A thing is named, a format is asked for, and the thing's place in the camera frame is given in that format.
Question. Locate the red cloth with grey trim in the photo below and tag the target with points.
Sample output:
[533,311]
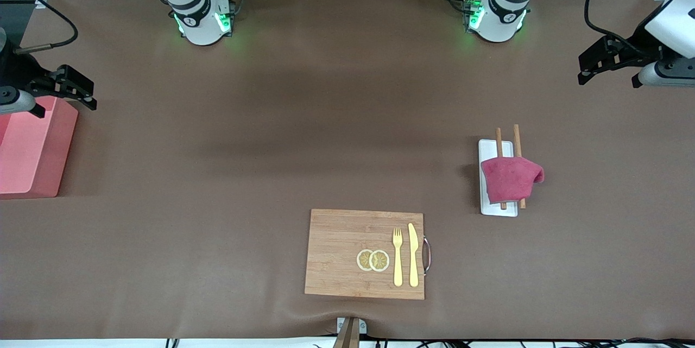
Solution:
[510,179]

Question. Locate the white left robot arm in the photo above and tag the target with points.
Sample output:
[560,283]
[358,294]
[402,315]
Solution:
[499,17]

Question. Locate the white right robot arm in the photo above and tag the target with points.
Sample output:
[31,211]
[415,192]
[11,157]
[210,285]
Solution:
[201,22]

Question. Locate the pink plastic box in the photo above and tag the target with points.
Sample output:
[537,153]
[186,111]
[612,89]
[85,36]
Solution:
[32,147]

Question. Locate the wooden chopstick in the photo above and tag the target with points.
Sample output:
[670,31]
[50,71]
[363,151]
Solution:
[517,141]
[498,144]

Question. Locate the white rectangular plate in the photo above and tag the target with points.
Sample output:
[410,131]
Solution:
[488,147]

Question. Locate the golden knife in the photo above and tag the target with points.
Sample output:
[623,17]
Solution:
[414,261]

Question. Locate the golden fork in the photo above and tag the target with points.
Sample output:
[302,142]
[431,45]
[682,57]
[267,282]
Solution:
[398,266]

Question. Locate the dried lemon slice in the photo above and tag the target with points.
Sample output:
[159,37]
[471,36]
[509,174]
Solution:
[362,260]
[380,261]

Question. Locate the bamboo cutting board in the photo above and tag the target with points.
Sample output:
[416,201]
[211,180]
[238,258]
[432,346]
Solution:
[336,250]

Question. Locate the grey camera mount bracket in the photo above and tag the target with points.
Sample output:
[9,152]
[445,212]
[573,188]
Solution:
[347,331]

